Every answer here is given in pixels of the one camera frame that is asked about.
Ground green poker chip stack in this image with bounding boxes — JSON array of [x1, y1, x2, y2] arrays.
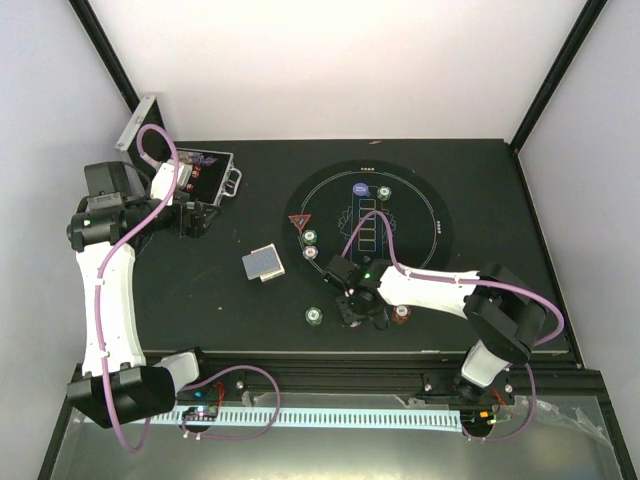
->
[[305, 307, 323, 326]]

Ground red triangular all-in button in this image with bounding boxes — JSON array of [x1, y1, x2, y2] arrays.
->
[[288, 213, 312, 234]]

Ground purple small blind button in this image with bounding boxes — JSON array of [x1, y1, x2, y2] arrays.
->
[[352, 182, 370, 197]]

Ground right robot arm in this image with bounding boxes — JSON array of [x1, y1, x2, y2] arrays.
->
[[323, 255, 548, 404]]

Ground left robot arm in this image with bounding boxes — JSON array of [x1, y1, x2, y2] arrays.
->
[[67, 160, 219, 428]]

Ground brown poker chip stack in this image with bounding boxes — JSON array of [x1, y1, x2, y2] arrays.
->
[[392, 305, 411, 325]]

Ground aluminium poker chip case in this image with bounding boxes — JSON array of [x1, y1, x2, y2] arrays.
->
[[115, 95, 242, 206]]

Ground red dice in case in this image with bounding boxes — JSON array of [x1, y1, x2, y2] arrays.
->
[[186, 166, 201, 192]]

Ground purple chips in case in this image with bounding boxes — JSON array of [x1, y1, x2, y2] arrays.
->
[[191, 152, 218, 167]]

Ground round black poker mat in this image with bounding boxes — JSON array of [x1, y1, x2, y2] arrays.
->
[[280, 160, 454, 295]]

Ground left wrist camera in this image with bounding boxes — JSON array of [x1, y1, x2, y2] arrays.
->
[[150, 162, 193, 200]]

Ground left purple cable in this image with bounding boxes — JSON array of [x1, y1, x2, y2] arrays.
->
[[94, 123, 281, 454]]

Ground white perforated cable strip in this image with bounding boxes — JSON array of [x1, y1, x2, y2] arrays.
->
[[85, 403, 462, 433]]

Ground black aluminium mounting rail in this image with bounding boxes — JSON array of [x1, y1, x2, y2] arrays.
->
[[154, 349, 516, 406]]

